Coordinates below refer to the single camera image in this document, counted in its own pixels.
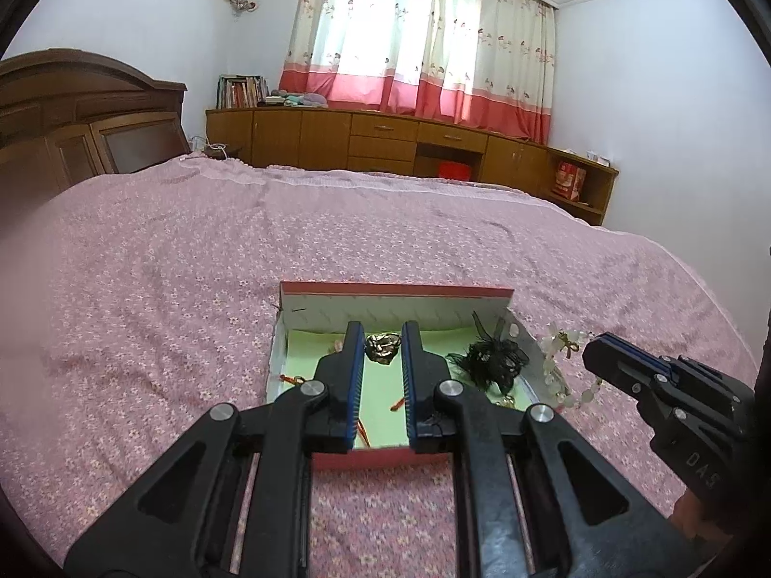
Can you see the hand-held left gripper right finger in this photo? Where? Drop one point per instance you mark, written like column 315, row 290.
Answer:
column 411, row 373

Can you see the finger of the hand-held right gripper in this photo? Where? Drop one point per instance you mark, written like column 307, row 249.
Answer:
column 608, row 367
column 635, row 349

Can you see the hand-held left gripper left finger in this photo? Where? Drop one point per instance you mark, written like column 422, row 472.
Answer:
column 354, row 373

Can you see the pink cardboard box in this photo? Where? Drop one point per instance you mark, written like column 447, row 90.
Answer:
column 385, row 308

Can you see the black lace hair clip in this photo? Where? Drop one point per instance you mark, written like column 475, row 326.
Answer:
column 491, row 364

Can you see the small metal rings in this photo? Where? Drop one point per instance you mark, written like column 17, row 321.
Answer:
column 507, row 401

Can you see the red gift box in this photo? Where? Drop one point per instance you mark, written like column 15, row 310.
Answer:
column 569, row 179

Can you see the pink floral bedspread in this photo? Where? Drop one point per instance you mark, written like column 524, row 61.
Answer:
column 180, row 289

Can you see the small white boxes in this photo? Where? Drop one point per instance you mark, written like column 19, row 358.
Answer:
column 593, row 158

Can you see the red stool cushion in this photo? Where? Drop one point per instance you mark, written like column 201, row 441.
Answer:
column 455, row 170

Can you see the long wooden cabinet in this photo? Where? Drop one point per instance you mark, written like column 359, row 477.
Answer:
column 301, row 135

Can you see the folded clothes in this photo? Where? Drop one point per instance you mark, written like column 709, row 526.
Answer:
column 298, row 99

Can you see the row of books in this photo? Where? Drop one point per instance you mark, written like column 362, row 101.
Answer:
column 241, row 91

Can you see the white and pink curtain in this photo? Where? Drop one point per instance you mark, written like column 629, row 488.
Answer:
column 421, row 42

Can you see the dark wooden headboard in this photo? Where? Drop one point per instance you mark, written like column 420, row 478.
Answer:
column 72, row 114

